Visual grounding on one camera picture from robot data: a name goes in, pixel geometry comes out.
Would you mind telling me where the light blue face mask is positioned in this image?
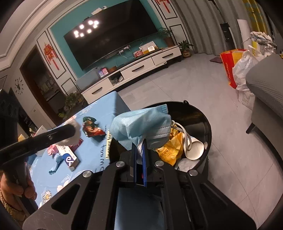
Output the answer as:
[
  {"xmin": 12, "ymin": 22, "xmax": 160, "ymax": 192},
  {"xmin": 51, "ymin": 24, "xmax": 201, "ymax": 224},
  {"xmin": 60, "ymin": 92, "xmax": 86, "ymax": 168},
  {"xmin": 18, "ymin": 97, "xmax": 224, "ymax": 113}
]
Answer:
[{"xmin": 109, "ymin": 104, "xmax": 171, "ymax": 150}]

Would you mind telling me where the pink plastic bag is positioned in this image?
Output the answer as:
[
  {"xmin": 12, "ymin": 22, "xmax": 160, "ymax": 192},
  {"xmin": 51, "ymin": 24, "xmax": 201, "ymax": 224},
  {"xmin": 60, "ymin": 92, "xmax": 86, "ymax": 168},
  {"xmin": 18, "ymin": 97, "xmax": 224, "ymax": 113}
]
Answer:
[{"xmin": 47, "ymin": 144, "xmax": 59, "ymax": 157}]

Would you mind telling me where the green red snack wrapper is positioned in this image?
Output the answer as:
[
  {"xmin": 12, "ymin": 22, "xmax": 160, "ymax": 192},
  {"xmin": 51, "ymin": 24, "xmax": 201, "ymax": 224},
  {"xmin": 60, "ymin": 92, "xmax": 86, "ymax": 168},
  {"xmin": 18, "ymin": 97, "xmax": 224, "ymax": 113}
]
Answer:
[{"xmin": 82, "ymin": 116, "xmax": 106, "ymax": 137}]

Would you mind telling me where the white tissue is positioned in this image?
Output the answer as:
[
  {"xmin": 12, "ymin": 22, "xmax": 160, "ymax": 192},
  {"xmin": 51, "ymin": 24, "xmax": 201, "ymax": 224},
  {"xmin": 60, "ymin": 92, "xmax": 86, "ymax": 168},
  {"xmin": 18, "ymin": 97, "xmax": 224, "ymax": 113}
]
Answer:
[{"xmin": 56, "ymin": 116, "xmax": 81, "ymax": 146}]

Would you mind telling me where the person's left hand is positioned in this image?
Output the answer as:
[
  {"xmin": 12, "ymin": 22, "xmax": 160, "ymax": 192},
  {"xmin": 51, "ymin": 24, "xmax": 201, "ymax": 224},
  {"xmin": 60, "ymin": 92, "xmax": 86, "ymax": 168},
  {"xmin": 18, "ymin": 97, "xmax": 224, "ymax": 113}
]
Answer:
[{"xmin": 1, "ymin": 171, "xmax": 37, "ymax": 204}]

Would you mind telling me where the yellow snack wrapper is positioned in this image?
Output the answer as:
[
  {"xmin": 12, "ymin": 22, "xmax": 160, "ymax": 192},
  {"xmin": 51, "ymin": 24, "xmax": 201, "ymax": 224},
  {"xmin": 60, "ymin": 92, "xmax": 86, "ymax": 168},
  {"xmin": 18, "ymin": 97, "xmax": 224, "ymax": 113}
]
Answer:
[{"xmin": 155, "ymin": 128, "xmax": 184, "ymax": 166}]

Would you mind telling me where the light blue floral tablecloth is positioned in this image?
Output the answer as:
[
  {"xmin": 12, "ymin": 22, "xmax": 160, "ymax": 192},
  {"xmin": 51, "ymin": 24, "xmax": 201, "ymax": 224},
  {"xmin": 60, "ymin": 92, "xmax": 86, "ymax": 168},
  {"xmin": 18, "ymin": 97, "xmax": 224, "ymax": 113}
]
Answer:
[{"xmin": 29, "ymin": 91, "xmax": 129, "ymax": 207}]

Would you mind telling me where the white paper cup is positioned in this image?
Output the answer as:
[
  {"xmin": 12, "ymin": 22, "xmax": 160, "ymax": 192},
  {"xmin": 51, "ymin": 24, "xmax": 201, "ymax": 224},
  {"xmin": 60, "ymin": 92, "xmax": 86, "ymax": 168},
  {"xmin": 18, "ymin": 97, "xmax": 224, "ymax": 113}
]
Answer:
[{"xmin": 183, "ymin": 136, "xmax": 204, "ymax": 160}]

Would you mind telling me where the white TV cabinet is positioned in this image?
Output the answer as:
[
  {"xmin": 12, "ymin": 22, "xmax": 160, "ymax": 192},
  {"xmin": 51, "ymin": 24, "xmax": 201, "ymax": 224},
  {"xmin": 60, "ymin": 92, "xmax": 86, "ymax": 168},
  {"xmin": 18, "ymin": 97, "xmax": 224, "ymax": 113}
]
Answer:
[{"xmin": 82, "ymin": 45, "xmax": 181, "ymax": 104}]

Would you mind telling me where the potted plants left of cabinet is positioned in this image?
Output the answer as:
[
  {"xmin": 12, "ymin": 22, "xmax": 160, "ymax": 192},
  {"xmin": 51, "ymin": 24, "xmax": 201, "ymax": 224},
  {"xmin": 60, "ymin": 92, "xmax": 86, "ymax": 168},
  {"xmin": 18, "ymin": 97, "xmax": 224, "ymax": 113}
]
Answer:
[{"xmin": 57, "ymin": 92, "xmax": 88, "ymax": 121}]

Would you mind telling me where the potted plant on floor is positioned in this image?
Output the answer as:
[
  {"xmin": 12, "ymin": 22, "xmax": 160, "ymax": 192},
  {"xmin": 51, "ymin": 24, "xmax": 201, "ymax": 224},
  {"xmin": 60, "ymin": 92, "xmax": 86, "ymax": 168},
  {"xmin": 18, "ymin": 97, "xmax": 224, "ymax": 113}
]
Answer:
[{"xmin": 178, "ymin": 40, "xmax": 194, "ymax": 58}]

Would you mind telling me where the white plastic bag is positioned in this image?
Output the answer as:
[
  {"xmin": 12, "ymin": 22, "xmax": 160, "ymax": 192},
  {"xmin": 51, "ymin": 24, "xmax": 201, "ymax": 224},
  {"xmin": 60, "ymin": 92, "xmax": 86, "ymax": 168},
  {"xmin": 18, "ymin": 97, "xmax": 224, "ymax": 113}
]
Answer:
[{"xmin": 232, "ymin": 45, "xmax": 266, "ymax": 92}]

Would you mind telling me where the potted plant on cabinet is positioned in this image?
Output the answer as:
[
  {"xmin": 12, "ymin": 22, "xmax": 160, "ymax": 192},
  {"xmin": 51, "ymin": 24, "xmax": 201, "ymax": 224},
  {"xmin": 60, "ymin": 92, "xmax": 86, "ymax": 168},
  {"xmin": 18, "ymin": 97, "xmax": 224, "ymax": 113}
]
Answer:
[{"xmin": 158, "ymin": 27, "xmax": 175, "ymax": 47}]

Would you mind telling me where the red yellow shopping bag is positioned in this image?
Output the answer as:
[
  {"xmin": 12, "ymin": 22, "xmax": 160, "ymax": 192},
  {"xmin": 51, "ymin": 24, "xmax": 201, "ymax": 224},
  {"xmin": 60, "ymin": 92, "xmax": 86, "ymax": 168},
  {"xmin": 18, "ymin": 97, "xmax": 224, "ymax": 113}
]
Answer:
[{"xmin": 220, "ymin": 49, "xmax": 245, "ymax": 89}]

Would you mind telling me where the large black television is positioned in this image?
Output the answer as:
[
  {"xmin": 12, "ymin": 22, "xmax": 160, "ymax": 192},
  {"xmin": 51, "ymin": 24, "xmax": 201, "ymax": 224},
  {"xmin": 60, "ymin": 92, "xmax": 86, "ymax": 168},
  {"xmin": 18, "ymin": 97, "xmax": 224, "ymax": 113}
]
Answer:
[{"xmin": 64, "ymin": 1, "xmax": 157, "ymax": 70}]

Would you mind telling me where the grey sofa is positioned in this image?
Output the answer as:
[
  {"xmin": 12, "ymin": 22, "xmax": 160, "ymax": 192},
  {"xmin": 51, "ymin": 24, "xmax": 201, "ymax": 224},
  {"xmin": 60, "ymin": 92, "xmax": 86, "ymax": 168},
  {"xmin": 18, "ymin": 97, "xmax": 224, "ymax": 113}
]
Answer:
[{"xmin": 246, "ymin": 54, "xmax": 282, "ymax": 156}]

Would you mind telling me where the grey curtain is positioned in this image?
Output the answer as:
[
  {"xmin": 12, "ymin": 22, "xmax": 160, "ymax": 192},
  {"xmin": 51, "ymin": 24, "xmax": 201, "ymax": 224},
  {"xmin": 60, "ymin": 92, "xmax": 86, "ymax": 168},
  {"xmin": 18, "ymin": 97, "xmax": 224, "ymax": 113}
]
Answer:
[{"xmin": 172, "ymin": 0, "xmax": 252, "ymax": 56}]

